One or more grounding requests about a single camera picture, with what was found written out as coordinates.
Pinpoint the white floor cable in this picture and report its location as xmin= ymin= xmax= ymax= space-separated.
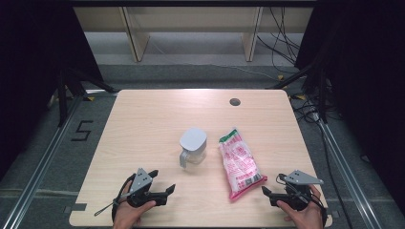
xmin=187 ymin=61 xmax=278 ymax=81

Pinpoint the person's right hand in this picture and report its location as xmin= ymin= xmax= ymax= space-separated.
xmin=276 ymin=185 xmax=324 ymax=229

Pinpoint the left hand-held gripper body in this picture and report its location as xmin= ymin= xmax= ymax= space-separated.
xmin=126 ymin=167 xmax=168 ymax=208

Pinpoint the black metal stand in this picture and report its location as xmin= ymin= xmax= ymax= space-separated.
xmin=56 ymin=67 xmax=119 ymax=128
xmin=266 ymin=58 xmax=330 ymax=124

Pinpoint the black curtain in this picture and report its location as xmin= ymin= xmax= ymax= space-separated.
xmin=0 ymin=0 xmax=104 ymax=180
xmin=295 ymin=0 xmax=405 ymax=208

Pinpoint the black tape floor mark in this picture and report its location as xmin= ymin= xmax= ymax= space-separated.
xmin=70 ymin=119 xmax=95 ymax=142

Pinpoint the pink and white plastic bag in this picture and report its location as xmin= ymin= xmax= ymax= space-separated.
xmin=218 ymin=127 xmax=268 ymax=201

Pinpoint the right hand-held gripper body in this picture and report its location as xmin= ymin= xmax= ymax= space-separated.
xmin=269 ymin=170 xmax=324 ymax=212

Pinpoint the person's left hand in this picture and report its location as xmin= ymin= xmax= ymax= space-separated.
xmin=113 ymin=198 xmax=157 ymax=229

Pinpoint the metal floor rail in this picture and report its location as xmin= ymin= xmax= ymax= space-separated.
xmin=0 ymin=94 xmax=84 ymax=229
xmin=318 ymin=119 xmax=385 ymax=229

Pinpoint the light wooden furniture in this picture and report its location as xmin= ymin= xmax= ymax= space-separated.
xmin=73 ymin=6 xmax=314 ymax=63

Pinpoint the bundle of black cables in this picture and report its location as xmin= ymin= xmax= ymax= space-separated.
xmin=256 ymin=7 xmax=302 ymax=74

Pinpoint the tangle of black floor cables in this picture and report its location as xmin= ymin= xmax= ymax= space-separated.
xmin=290 ymin=92 xmax=338 ymax=128

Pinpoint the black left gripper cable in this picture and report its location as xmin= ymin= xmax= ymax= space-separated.
xmin=111 ymin=173 xmax=137 ymax=222

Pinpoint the grey left gripper lanyard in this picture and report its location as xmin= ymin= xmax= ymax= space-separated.
xmin=94 ymin=192 xmax=132 ymax=218

